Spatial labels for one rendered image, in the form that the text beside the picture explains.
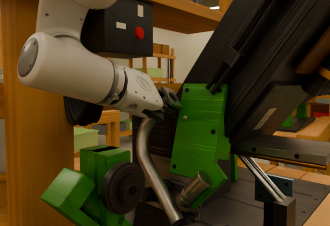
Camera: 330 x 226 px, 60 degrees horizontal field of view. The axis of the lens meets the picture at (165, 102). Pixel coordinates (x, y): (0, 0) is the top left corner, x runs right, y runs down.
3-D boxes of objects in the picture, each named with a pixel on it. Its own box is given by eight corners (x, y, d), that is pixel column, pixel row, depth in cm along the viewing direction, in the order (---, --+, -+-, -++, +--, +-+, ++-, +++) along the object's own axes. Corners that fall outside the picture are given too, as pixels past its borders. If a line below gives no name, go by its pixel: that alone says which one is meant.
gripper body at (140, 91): (129, 90, 49) (170, 103, 58) (112, 52, 55) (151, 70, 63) (104, 117, 52) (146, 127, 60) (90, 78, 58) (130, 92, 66)
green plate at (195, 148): (230, 183, 64) (243, 92, 67) (210, 183, 58) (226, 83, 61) (189, 173, 71) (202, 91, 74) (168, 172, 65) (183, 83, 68)
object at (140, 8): (154, 56, 82) (154, 3, 81) (106, 51, 69) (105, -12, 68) (125, 59, 90) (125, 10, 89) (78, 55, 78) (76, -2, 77)
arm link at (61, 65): (79, 80, 56) (94, 113, 51) (9, 58, 46) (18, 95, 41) (102, 47, 54) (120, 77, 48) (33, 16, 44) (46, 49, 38)
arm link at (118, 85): (121, 83, 48) (133, 87, 50) (106, 49, 53) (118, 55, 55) (92, 114, 51) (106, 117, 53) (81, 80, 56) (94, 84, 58)
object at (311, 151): (342, 156, 68) (342, 143, 68) (325, 171, 56) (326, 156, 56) (204, 136, 94) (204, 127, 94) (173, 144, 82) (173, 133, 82)
